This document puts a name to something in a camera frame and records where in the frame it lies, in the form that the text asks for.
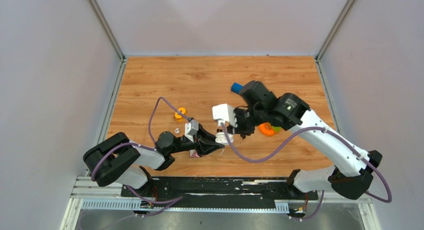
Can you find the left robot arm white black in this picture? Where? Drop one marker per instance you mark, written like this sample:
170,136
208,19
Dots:
121,160

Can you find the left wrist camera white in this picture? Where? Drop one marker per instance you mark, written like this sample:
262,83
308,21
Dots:
190,129

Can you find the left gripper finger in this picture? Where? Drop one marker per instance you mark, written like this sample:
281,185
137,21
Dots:
205,137
203,150

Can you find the yellow traffic light toy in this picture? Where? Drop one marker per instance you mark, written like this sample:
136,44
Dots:
180,114

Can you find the red playing card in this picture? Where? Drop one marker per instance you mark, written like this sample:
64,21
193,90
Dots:
194,154

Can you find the white earbud charging case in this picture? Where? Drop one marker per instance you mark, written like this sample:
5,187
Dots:
224,140

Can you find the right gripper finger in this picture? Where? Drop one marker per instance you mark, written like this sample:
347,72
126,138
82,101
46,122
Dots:
219,133
244,134

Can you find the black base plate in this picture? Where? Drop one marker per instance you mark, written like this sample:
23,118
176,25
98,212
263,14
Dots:
222,192

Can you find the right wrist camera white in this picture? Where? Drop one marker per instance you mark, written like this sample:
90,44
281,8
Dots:
224,113

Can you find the orange ring toy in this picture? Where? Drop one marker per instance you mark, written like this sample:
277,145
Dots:
267,129

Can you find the blue toy brick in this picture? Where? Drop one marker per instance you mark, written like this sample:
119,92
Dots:
236,88

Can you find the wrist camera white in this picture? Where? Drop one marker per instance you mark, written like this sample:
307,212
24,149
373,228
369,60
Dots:
190,129
224,113

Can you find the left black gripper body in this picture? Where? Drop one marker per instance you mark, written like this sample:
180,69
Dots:
185,144

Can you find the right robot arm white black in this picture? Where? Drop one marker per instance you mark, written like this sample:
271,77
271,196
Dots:
352,168

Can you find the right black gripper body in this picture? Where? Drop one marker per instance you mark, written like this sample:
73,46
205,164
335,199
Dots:
248,118

